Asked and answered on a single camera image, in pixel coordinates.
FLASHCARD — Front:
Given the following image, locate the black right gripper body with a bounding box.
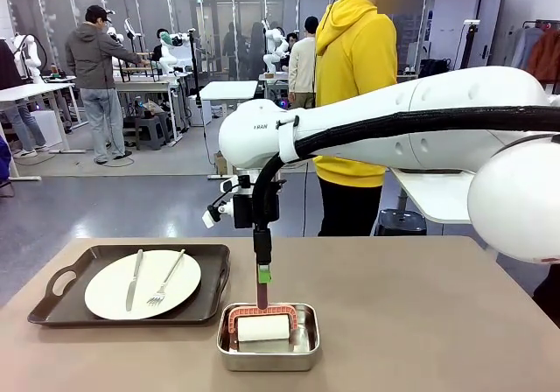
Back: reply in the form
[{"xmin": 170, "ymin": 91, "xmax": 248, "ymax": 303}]
[{"xmin": 233, "ymin": 180, "xmax": 281, "ymax": 231}]

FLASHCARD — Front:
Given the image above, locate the pink lint roller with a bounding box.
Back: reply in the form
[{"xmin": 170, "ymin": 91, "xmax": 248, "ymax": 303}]
[{"xmin": 226, "ymin": 277, "xmax": 299, "ymax": 344}]

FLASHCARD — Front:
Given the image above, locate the white round plate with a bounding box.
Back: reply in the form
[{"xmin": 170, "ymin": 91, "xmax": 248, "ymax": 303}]
[{"xmin": 84, "ymin": 248, "xmax": 203, "ymax": 321}]

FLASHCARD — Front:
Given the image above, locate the dark brown serving tray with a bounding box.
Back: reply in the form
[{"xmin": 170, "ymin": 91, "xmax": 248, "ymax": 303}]
[{"xmin": 26, "ymin": 243, "xmax": 232, "ymax": 327}]

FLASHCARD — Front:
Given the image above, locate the cardboard box on floor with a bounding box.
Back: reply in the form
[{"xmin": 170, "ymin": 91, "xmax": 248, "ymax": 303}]
[{"xmin": 213, "ymin": 150, "xmax": 229, "ymax": 178}]

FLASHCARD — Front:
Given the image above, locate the silver fork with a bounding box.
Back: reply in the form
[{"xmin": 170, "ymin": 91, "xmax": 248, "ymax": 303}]
[{"xmin": 145, "ymin": 248, "xmax": 186, "ymax": 308}]

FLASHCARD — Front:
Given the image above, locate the rectangular metal tray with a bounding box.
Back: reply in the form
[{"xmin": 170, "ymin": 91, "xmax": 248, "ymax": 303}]
[{"xmin": 216, "ymin": 302, "xmax": 322, "ymax": 373}]

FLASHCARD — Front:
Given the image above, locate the white standing desk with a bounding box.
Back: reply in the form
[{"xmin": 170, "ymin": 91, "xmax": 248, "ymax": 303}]
[{"xmin": 199, "ymin": 80, "xmax": 260, "ymax": 180}]

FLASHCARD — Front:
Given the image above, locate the grey plastic stool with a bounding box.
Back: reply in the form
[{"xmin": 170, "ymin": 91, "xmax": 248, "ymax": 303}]
[{"xmin": 133, "ymin": 113, "xmax": 174, "ymax": 151}]

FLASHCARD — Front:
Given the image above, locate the silver table knife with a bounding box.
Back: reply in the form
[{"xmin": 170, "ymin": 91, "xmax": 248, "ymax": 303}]
[{"xmin": 125, "ymin": 248, "xmax": 144, "ymax": 313}]

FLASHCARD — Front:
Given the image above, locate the black round stool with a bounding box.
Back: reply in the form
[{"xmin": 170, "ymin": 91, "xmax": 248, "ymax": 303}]
[{"xmin": 374, "ymin": 208, "xmax": 428, "ymax": 237}]

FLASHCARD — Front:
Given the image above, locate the person in cream sweater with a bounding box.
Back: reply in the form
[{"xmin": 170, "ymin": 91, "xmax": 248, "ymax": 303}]
[{"xmin": 287, "ymin": 15, "xmax": 318, "ymax": 109}]

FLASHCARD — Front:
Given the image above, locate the long white workbench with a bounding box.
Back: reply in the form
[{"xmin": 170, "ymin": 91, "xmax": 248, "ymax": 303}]
[{"xmin": 111, "ymin": 70, "xmax": 193, "ymax": 144}]

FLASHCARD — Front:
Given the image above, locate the white side table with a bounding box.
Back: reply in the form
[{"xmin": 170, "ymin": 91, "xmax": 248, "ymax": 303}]
[{"xmin": 388, "ymin": 166, "xmax": 479, "ymax": 225}]

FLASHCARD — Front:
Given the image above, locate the person in yellow hoodie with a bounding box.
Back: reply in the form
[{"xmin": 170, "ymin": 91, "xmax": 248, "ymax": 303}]
[{"xmin": 312, "ymin": 0, "xmax": 399, "ymax": 238}]

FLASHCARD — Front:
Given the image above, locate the person in grey hoodie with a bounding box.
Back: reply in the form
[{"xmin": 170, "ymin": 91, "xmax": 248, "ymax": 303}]
[{"xmin": 64, "ymin": 3, "xmax": 144, "ymax": 166}]

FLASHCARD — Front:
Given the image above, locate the clothes rack with garments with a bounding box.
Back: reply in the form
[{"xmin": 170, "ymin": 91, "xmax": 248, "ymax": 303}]
[{"xmin": 509, "ymin": 17, "xmax": 560, "ymax": 83}]

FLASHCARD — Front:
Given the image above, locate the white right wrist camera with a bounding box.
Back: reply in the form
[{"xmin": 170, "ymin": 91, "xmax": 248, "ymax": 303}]
[{"xmin": 201, "ymin": 175, "xmax": 241, "ymax": 230}]

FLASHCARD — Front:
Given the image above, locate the black sleeved arm cable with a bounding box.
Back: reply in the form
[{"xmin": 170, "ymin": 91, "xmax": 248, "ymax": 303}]
[{"xmin": 251, "ymin": 105, "xmax": 560, "ymax": 235}]

